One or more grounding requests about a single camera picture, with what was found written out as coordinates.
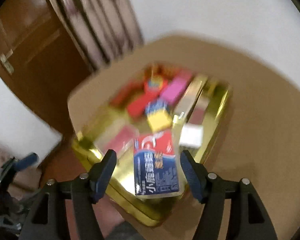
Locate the clear plastic long box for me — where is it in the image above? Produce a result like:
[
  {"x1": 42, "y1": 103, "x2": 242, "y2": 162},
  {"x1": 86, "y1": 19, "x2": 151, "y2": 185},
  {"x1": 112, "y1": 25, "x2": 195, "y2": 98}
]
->
[{"x1": 94, "y1": 118, "x2": 140, "y2": 159}]

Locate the clear floss pick box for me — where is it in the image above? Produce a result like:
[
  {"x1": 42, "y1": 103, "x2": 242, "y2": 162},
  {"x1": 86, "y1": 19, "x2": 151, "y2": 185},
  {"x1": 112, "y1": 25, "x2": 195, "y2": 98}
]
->
[{"x1": 133, "y1": 130, "x2": 181, "y2": 198}]

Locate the white small block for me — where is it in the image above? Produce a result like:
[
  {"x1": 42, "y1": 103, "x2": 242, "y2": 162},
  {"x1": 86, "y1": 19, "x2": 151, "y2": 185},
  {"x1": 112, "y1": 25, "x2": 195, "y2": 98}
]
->
[{"x1": 179, "y1": 124, "x2": 204, "y2": 148}]

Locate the gold red toffee tin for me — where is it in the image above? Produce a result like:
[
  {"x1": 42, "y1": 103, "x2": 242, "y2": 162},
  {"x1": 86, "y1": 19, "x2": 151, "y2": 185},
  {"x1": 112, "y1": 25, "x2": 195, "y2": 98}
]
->
[{"x1": 71, "y1": 62, "x2": 231, "y2": 227}]

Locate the pink small block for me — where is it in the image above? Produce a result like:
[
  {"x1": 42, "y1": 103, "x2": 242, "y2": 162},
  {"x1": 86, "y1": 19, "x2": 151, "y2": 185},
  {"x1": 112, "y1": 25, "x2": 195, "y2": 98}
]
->
[{"x1": 159, "y1": 70, "x2": 193, "y2": 105}]

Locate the brown wooden door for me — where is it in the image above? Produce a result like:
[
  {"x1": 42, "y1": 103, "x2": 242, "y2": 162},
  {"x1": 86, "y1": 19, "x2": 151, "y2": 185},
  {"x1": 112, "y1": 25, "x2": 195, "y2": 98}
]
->
[{"x1": 0, "y1": 0, "x2": 90, "y2": 137}]

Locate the yellow red striped cube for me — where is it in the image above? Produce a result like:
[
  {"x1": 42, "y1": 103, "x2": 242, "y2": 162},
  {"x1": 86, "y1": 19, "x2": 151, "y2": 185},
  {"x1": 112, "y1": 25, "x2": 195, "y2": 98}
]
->
[{"x1": 147, "y1": 109, "x2": 172, "y2": 133}]

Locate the metal door handle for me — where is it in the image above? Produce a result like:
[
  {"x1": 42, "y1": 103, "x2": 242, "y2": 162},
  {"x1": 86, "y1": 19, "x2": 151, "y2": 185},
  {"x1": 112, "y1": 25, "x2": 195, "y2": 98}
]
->
[{"x1": 0, "y1": 49, "x2": 14, "y2": 75}]

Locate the red rectangular box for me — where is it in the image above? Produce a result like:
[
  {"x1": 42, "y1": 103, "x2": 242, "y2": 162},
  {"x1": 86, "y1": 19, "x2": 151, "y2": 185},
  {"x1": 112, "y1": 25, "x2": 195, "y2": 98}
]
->
[{"x1": 127, "y1": 92, "x2": 158, "y2": 118}]

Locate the blue patterned oval tin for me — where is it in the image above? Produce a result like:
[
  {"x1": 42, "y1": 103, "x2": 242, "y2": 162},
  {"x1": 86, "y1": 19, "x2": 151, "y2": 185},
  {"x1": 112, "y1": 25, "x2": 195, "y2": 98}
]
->
[{"x1": 145, "y1": 99, "x2": 169, "y2": 116}]

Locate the beige patterned curtain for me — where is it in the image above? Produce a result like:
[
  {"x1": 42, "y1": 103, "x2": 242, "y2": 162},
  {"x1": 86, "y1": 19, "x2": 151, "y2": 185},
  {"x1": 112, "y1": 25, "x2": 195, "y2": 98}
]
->
[{"x1": 49, "y1": 0, "x2": 143, "y2": 71}]

